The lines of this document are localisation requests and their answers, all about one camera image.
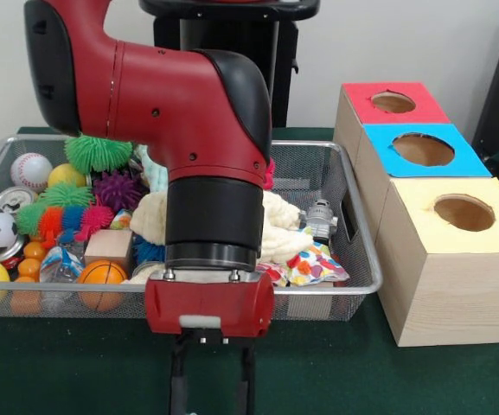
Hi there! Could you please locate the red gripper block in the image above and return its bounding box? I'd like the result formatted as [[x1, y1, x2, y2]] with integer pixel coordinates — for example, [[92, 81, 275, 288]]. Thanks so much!
[[144, 274, 275, 415]]

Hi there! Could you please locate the white cloth with colourful dots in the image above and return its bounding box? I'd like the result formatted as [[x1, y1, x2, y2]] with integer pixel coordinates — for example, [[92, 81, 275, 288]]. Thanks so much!
[[257, 240, 350, 287]]

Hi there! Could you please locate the cream waffle cloth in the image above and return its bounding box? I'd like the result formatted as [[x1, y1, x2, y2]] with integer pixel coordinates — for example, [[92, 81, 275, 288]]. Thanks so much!
[[121, 189, 315, 286]]

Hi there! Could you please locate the green spiky rubber ball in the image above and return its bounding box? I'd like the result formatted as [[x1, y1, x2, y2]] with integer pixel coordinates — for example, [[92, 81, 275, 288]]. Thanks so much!
[[64, 134, 134, 174]]

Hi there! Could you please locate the wooden box with three holes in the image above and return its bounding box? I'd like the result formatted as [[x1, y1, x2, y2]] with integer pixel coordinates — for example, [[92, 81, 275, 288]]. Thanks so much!
[[333, 81, 499, 348]]

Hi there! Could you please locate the orange toy basketball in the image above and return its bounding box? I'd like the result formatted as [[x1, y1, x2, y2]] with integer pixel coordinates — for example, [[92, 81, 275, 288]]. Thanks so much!
[[76, 259, 129, 313]]

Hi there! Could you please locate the light wooden cube block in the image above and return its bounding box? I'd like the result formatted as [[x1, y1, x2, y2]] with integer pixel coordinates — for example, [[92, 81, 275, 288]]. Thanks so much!
[[84, 228, 135, 274]]

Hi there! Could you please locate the purple spiky rubber ball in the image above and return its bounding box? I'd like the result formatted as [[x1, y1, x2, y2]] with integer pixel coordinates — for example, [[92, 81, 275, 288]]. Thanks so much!
[[92, 170, 149, 213]]

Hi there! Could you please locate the rainbow spiky caterpillar toy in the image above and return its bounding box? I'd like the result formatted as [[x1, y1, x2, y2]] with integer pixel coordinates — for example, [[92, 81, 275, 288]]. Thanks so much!
[[14, 181, 117, 250]]

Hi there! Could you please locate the white baseball with red stitches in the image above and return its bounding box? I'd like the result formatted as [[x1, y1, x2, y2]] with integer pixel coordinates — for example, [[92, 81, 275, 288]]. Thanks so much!
[[10, 152, 54, 194]]

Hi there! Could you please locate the shallow wire mesh bin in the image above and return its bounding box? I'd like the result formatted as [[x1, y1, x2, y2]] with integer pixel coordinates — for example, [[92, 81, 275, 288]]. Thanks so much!
[[0, 133, 383, 322]]

